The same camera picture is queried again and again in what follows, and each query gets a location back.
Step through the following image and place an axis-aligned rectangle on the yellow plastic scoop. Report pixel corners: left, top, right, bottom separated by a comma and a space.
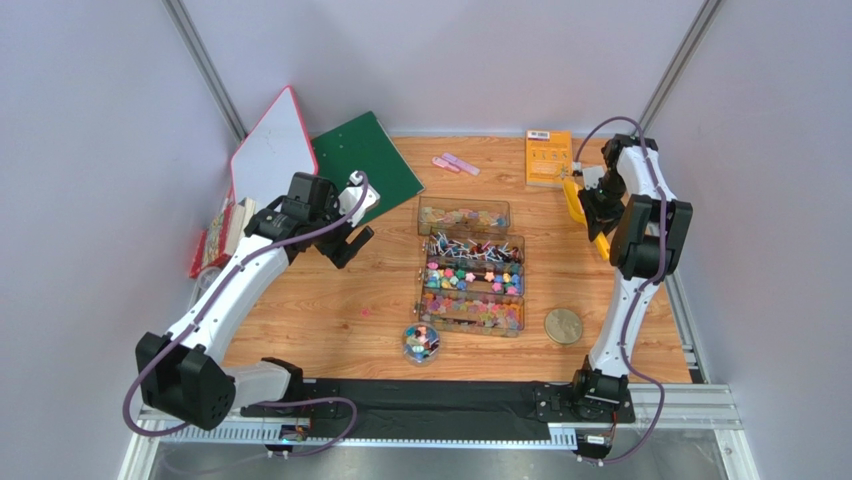
562, 179, 610, 261

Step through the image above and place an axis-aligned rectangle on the gold round tin lid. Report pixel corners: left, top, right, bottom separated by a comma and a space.
544, 308, 584, 345

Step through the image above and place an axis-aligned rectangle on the clear round plastic jar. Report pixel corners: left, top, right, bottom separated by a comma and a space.
402, 323, 441, 366

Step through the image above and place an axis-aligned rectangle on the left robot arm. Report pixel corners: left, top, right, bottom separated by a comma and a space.
125, 171, 380, 435

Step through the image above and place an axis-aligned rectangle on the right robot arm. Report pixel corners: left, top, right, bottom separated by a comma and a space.
569, 134, 693, 421

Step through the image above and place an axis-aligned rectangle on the clear box of star candies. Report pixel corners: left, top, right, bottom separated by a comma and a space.
419, 262, 526, 296

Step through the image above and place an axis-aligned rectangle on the clear box of translucent candies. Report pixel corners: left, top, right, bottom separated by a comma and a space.
414, 290, 525, 337

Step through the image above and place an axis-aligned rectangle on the red framed whiteboard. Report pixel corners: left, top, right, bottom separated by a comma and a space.
227, 85, 319, 205

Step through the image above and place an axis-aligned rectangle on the orange paperback book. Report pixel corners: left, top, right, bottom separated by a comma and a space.
524, 129, 574, 188

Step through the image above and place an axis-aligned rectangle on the green cutting mat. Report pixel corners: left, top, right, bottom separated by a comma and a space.
311, 111, 425, 224

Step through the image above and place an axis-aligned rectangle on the clear box of lollipops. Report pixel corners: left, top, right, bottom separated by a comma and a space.
423, 230, 526, 264

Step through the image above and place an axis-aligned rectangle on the stack of books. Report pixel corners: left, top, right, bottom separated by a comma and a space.
189, 197, 257, 279

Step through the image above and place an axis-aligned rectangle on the small clear cup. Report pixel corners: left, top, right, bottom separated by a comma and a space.
194, 266, 222, 297

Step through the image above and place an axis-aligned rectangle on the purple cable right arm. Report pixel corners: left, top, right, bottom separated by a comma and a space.
573, 116, 667, 465

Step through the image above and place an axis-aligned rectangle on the aluminium frame rail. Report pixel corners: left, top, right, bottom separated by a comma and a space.
120, 379, 758, 479

